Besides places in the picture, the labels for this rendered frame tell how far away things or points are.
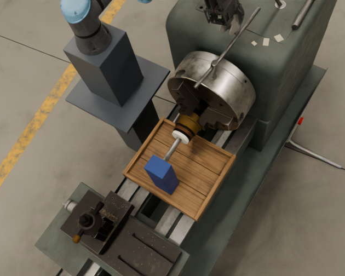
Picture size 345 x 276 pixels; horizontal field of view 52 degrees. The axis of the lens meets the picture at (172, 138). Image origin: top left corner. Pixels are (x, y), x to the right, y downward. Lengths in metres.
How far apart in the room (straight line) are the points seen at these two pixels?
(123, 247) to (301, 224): 1.30
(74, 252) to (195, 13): 0.99
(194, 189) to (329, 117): 1.42
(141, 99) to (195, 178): 0.55
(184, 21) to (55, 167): 1.64
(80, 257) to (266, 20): 1.09
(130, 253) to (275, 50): 0.86
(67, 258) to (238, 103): 0.85
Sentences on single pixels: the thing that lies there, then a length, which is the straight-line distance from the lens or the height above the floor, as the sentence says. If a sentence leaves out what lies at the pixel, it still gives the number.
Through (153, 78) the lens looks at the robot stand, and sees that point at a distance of 1.82.
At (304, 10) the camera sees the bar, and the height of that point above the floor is 1.28.
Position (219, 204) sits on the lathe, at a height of 0.54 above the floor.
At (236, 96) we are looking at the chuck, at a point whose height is 1.18.
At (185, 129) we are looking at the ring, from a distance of 1.25.
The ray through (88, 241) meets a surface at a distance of 1.32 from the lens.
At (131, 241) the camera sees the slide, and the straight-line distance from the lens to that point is 1.33.
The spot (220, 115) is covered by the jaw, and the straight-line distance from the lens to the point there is 1.28.
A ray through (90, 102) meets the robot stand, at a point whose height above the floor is 0.75.
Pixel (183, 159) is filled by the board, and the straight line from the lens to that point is 1.46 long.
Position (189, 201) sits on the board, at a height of 0.89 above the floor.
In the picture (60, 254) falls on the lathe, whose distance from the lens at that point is 1.46.
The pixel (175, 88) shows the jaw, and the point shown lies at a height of 1.19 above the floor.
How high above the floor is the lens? 2.25
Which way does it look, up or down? 65 degrees down
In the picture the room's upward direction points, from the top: 19 degrees counter-clockwise
